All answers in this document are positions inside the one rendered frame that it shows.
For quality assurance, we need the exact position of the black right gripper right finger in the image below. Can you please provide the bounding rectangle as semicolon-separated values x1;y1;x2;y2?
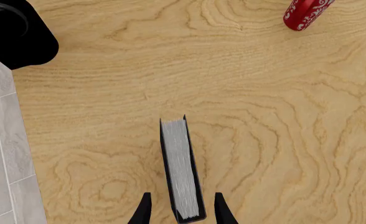
214;192;240;224

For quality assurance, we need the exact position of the red patterned mug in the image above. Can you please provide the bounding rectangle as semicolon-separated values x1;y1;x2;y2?
283;0;336;32

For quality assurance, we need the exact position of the black book with white pages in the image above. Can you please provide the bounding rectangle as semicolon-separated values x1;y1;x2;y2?
159;114;207;224

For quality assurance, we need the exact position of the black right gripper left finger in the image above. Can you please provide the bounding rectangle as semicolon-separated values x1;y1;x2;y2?
127;192;152;224

